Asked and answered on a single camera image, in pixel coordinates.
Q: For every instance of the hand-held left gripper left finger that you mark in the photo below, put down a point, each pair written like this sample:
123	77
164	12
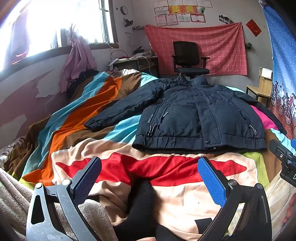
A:
89	178

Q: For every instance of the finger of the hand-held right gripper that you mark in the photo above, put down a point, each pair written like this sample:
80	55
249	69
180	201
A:
278	148

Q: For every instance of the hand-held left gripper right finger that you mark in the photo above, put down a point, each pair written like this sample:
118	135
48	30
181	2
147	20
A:
211	183

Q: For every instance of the navy padded jacket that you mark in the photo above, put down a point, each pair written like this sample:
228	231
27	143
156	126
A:
196	115

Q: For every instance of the black clothes heap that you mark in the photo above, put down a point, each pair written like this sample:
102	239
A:
79	80

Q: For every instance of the person's right hand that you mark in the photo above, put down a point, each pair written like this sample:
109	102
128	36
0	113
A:
291	213

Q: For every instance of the cream striped cloth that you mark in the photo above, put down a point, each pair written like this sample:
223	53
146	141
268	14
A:
281	201

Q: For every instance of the colourful striped blanket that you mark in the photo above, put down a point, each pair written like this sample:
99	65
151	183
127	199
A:
92	129

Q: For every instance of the wooden chair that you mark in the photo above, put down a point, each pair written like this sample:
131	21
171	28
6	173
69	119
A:
260	89

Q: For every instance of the white box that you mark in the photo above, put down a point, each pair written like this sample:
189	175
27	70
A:
266	73

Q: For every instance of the beige fleece blanket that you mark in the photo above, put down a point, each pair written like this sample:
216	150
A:
13	197

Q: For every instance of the blue printed curtain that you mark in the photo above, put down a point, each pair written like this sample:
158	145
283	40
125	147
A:
282	69

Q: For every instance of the white slatted stand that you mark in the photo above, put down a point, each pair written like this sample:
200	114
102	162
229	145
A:
112	63

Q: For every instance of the pink hanging curtain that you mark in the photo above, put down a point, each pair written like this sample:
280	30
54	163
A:
77	60

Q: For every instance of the red item on desk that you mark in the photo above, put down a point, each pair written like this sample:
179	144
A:
124	57

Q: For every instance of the wooden desk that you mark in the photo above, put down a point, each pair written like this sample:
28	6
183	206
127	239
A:
136	61

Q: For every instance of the black office chair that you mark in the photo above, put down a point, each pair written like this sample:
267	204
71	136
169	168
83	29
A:
186	58

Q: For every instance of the stack of papers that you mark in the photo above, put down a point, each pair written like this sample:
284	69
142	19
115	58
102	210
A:
141	55

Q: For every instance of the black stapler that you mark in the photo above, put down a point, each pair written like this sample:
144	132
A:
138	49

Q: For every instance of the window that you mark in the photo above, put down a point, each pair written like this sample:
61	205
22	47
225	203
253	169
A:
57	23

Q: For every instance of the green wall hook item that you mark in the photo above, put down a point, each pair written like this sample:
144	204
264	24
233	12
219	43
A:
248	45

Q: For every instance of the pink checked wall cloth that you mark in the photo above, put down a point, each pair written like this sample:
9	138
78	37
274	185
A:
219	46

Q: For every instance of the red paper wall decoration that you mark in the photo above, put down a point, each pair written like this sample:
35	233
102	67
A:
253	27

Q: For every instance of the wall photos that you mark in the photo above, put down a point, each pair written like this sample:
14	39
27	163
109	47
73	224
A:
225	19

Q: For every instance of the small wall shelf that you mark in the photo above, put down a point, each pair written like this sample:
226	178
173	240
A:
138	28

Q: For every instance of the group of wall certificates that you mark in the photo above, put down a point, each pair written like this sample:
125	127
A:
180	11

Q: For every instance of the round wall clock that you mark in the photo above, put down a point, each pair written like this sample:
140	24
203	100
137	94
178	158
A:
124	10

